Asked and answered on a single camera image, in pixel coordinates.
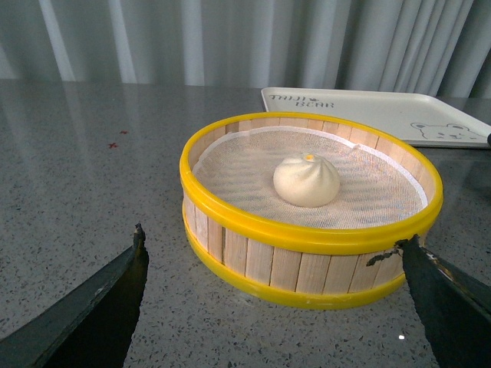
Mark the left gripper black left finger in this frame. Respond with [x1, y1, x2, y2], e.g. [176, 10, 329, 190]
[1, 224, 149, 367]

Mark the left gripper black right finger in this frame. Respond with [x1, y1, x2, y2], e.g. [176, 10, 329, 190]
[396, 235, 490, 367]

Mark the white steamed bun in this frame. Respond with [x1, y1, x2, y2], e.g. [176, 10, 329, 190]
[273, 153, 341, 208]

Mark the white bear-print tray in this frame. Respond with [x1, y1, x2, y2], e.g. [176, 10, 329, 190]
[261, 87, 490, 149]

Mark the white mesh steamer cloth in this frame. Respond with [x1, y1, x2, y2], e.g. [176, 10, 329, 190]
[193, 126, 428, 229]

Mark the yellow-rimmed wooden steamer basket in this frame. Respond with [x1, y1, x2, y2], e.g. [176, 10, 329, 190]
[180, 112, 443, 309]

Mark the grey pleated curtain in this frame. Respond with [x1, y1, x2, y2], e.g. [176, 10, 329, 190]
[1, 1, 490, 98]

